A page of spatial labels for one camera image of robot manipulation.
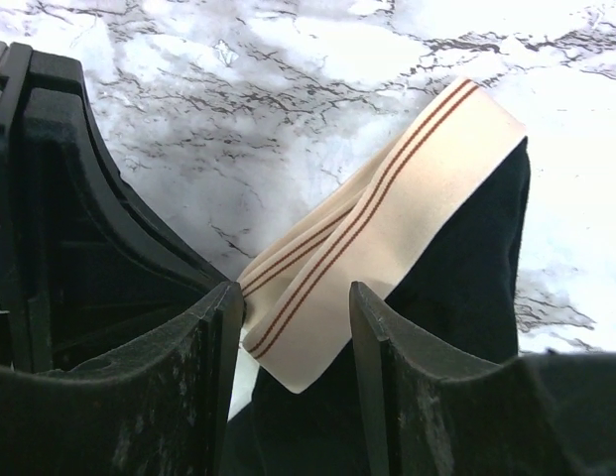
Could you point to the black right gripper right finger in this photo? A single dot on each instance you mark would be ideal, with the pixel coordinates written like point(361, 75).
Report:
point(429, 408)

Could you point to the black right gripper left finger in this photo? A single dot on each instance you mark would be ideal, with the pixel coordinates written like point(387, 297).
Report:
point(157, 405)

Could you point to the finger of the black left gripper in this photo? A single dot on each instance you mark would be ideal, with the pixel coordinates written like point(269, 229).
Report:
point(85, 263)

